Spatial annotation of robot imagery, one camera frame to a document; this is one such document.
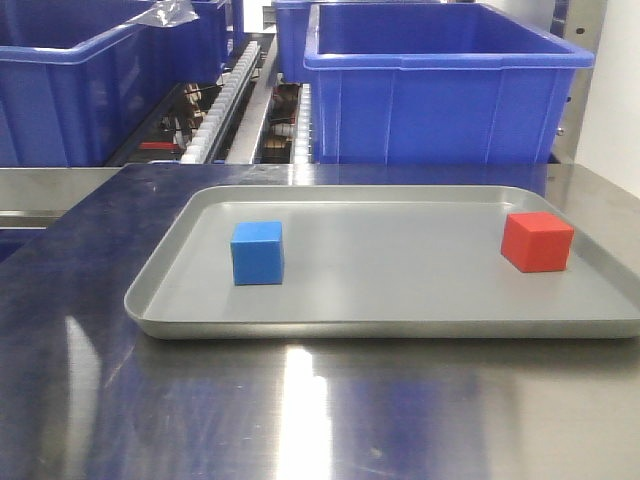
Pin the red cube block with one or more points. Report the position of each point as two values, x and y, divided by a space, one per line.
536 242

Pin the grey metal tray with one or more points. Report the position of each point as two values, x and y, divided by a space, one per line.
376 261

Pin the clear plastic bag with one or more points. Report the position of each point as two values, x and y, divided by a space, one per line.
167 14

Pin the blue bin rear left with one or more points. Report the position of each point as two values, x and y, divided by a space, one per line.
198 50

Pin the blue cube block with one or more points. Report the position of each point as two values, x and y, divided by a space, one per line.
257 251

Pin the white roller rail right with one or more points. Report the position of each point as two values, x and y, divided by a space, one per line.
302 140

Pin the blue plastic bin left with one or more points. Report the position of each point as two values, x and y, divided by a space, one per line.
77 77

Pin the white roller rail left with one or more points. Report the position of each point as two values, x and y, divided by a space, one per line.
212 131

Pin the metal shelf upright post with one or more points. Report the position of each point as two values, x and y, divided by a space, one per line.
581 23

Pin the white roller rail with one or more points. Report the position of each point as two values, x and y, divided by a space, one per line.
302 140
212 131

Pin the blue plastic bin right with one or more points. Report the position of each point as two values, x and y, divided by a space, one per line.
504 106

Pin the blue plastic bin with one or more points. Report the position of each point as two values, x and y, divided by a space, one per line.
504 106
77 77

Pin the blue bin rear centre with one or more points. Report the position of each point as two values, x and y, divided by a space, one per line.
292 35

